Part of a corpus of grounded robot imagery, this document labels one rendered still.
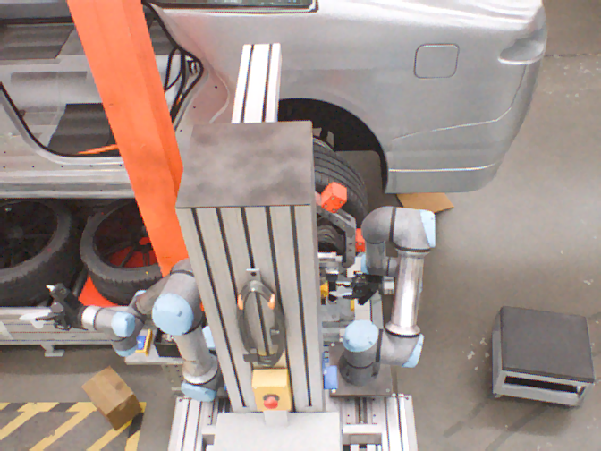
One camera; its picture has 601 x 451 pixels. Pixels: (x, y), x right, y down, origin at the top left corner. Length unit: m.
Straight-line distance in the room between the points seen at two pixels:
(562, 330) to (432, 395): 0.69
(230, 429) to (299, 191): 0.84
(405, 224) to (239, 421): 0.79
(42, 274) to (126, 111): 1.49
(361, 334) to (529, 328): 1.18
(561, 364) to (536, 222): 1.27
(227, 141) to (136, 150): 0.98
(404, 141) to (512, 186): 1.60
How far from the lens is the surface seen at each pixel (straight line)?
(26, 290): 3.42
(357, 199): 2.54
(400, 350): 2.08
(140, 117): 2.10
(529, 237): 3.93
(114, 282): 3.13
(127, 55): 1.97
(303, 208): 1.09
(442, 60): 2.54
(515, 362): 2.96
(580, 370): 3.02
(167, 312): 1.71
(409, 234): 1.98
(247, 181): 1.14
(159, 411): 3.24
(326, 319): 3.12
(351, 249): 2.59
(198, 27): 2.49
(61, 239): 3.42
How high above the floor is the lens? 2.79
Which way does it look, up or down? 46 degrees down
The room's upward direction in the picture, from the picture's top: 5 degrees counter-clockwise
